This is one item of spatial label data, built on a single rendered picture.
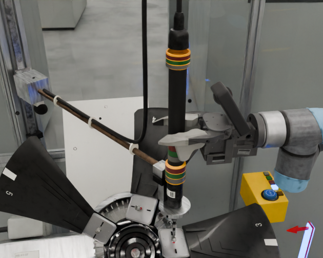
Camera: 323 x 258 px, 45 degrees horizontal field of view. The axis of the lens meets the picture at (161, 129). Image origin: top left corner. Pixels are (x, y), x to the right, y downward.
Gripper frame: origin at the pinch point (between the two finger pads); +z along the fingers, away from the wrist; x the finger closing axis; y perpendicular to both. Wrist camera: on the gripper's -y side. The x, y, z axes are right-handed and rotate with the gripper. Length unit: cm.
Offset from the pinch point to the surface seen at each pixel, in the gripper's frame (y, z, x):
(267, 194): 42, -38, 24
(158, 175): 13.0, 0.3, 1.9
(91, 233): 30.4, 16.3, 4.3
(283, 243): 120, -77, 70
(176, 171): 9.0, -2.7, -2.3
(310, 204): 94, -87, 70
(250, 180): 43, -36, 33
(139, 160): 18.4, 3.2, 15.7
